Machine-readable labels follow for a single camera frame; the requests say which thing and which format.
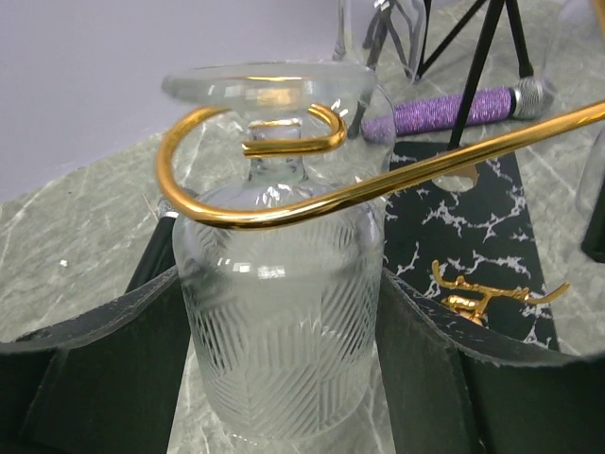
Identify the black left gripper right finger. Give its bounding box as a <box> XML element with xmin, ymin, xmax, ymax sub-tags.
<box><xmin>376</xmin><ymin>271</ymin><xmax>604</xmax><ymax>453</ymax></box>

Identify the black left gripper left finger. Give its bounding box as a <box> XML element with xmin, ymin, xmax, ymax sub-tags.
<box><xmin>1</xmin><ymin>269</ymin><xmax>190</xmax><ymax>453</ymax></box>

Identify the gold wine glass rack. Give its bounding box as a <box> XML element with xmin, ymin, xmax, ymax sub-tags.
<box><xmin>154</xmin><ymin>0</ymin><xmax>605</xmax><ymax>327</ymax></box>

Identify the black marble rack base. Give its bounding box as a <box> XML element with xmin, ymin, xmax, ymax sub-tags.
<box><xmin>382</xmin><ymin>140</ymin><xmax>562</xmax><ymax>352</ymax></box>

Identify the black microphone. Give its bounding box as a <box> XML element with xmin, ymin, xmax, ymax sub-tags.
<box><xmin>126</xmin><ymin>197</ymin><xmax>179</xmax><ymax>293</ymax></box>

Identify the purple glitter microphone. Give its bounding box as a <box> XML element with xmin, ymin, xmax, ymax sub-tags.
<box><xmin>360</xmin><ymin>78</ymin><xmax>557</xmax><ymax>143</ymax></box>

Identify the black music stand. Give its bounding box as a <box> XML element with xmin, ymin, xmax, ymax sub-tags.
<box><xmin>416</xmin><ymin>0</ymin><xmax>534</xmax><ymax>150</ymax></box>

